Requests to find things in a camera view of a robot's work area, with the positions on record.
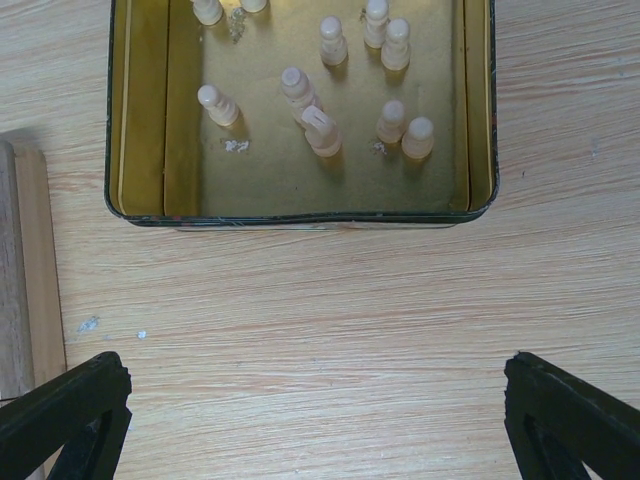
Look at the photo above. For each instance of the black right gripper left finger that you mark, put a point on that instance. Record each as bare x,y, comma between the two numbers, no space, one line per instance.
80,416

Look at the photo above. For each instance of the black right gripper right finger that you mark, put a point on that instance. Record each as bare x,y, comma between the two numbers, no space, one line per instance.
561,427

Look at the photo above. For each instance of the wooden chess board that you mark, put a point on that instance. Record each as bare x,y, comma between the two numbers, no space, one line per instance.
32,339

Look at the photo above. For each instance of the white pawn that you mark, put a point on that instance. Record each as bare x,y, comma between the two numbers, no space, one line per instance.
376,20
396,50
221,108
333,49
418,140
391,124

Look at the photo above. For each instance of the gold interior green tin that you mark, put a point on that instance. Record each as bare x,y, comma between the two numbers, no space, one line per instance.
169,165

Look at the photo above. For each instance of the white chess piece in tin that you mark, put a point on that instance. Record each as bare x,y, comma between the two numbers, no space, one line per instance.
299,92

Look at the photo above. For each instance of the white bishop in tin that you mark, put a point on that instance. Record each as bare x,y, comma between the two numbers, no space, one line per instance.
321,132

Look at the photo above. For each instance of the white piece tin top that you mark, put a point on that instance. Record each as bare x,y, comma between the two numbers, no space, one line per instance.
253,6
208,12

